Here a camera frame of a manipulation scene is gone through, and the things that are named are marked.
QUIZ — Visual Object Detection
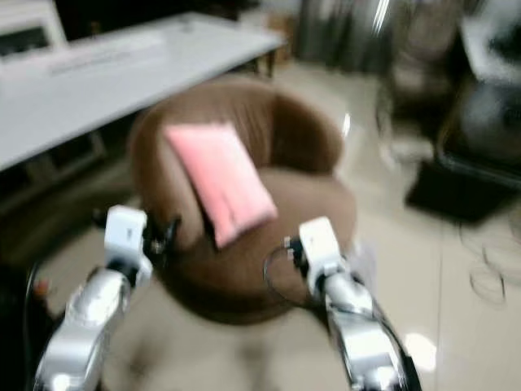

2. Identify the brown round sofa chair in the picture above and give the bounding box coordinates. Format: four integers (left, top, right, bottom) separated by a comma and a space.
128, 77, 359, 327

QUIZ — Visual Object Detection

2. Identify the pink pillow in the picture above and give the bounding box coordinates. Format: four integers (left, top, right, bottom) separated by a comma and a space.
163, 122, 279, 249

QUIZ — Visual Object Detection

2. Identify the black floor mat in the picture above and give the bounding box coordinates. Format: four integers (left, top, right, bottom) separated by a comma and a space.
405, 159, 521, 225

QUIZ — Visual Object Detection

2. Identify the long white table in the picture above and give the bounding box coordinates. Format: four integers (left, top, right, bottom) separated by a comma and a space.
0, 12, 286, 172

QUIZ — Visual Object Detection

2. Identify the black chair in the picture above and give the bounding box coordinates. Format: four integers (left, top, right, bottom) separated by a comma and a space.
436, 77, 521, 188

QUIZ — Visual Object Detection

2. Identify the white cabinet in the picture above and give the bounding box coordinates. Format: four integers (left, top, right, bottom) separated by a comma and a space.
0, 2, 68, 58

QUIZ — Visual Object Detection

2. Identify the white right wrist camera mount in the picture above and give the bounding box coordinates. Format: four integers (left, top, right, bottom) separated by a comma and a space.
297, 217, 344, 282

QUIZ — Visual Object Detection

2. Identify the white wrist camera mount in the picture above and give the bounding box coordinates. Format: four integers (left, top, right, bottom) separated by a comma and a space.
297, 217, 344, 282
104, 205, 151, 282

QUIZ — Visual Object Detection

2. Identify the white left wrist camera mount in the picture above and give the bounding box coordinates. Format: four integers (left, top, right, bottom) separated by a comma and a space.
104, 205, 151, 282

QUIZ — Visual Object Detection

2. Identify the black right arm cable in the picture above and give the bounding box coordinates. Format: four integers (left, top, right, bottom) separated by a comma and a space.
263, 244, 335, 310

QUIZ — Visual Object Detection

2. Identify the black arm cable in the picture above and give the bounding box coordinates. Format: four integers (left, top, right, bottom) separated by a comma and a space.
23, 208, 111, 391
263, 244, 335, 310

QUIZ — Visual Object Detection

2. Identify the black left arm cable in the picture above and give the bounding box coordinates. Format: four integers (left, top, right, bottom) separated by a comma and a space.
23, 208, 111, 391

